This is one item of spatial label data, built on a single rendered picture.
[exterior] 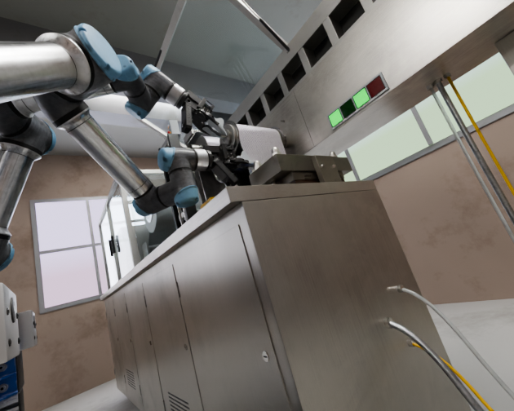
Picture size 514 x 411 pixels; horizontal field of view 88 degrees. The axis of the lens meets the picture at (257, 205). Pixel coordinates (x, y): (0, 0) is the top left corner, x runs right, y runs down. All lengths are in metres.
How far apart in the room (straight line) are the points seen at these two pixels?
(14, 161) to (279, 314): 0.94
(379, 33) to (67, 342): 3.99
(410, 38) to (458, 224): 1.83
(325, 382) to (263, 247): 0.31
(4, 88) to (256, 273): 0.54
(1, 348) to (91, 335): 3.62
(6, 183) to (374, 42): 1.30
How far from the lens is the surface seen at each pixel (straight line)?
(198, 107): 1.10
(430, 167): 2.69
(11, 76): 0.59
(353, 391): 0.76
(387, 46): 1.13
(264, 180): 0.89
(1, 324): 0.44
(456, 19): 1.07
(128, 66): 0.96
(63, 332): 4.04
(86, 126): 0.84
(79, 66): 0.71
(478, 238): 2.65
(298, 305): 0.64
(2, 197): 1.13
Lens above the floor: 0.70
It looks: 14 degrees up
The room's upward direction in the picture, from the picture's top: 17 degrees counter-clockwise
